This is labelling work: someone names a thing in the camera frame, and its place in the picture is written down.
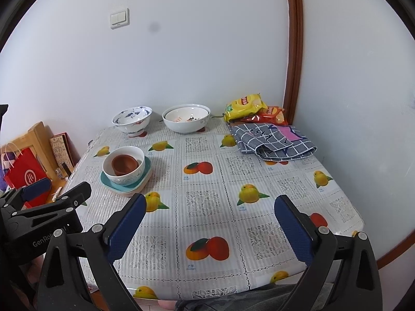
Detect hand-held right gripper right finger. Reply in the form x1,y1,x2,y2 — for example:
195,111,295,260
274,195,383,311

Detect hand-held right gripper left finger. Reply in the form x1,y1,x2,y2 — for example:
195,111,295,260
38,193,147,311

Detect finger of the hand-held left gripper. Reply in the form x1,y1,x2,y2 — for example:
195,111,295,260
0,178,53,216
11,181,92,221

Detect pink square plate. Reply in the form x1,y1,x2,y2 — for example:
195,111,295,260
112,181,151,198

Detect green square plate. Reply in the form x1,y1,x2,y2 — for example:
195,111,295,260
104,173,153,192

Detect white bowl with grey pattern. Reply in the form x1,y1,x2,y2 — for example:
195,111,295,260
102,146,146,186

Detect small brown bowl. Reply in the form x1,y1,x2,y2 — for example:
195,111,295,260
113,165,139,176
112,154,141,169

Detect blue square plate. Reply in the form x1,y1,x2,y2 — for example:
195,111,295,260
100,155,152,187

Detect wooden side table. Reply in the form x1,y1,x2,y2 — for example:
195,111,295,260
45,165,81,205

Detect red paper bag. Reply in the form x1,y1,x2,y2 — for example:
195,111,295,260
0,143,52,208

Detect patterned beige book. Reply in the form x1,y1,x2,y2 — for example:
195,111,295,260
50,132,76,169

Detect fruit print tablecloth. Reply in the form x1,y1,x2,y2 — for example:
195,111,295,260
63,117,364,300

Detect blue patterned footed bowl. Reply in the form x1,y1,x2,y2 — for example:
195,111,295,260
112,105,153,137

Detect person's grey trousers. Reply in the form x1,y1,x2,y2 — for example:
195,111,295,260
175,284,312,311

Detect grey checked cloth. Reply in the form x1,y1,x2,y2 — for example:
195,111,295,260
227,121,318,162

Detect brown wooden baseboard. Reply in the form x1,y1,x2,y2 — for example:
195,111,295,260
376,222,415,270

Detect red chips bag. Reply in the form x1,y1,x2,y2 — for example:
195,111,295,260
243,105,288,126

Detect large white bowl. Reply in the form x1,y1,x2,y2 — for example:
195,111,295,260
162,104,211,135

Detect white bowl with printed inside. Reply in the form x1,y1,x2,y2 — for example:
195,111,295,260
165,106,209,123

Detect yellow chips bag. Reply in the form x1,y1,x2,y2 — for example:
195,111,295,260
224,93,268,122

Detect light wooden frame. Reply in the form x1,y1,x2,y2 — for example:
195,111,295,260
0,121,54,169

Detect white wall light switch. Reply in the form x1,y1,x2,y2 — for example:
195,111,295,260
109,8,129,29

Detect brown wooden door frame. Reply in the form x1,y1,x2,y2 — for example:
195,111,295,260
283,0,303,125

